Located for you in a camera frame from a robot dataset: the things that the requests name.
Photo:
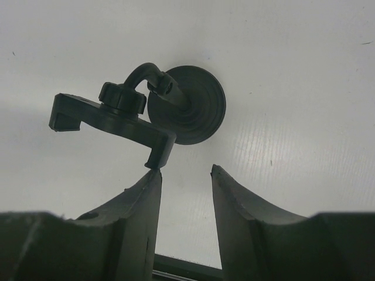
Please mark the black phone stand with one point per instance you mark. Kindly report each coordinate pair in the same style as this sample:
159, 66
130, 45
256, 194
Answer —
184, 105

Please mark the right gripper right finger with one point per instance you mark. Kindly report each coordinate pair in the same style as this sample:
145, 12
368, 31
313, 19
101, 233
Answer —
260, 241

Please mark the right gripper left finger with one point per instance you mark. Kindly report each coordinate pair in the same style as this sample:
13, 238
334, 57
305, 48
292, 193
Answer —
115, 241

